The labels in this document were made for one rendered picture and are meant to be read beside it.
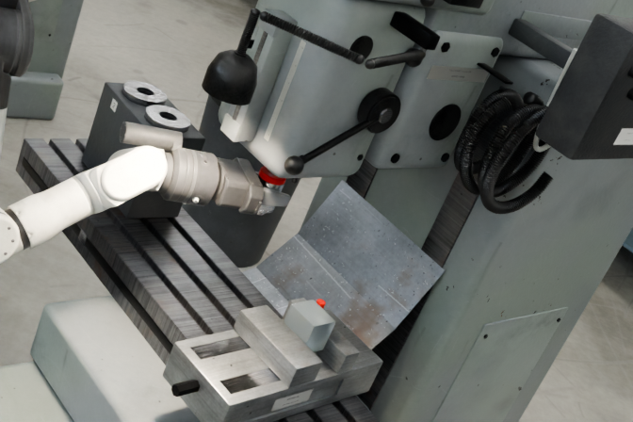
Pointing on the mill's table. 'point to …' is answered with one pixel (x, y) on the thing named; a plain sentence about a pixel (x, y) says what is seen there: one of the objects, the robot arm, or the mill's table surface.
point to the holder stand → (148, 113)
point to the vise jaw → (278, 346)
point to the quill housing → (323, 72)
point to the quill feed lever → (388, 101)
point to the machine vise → (272, 409)
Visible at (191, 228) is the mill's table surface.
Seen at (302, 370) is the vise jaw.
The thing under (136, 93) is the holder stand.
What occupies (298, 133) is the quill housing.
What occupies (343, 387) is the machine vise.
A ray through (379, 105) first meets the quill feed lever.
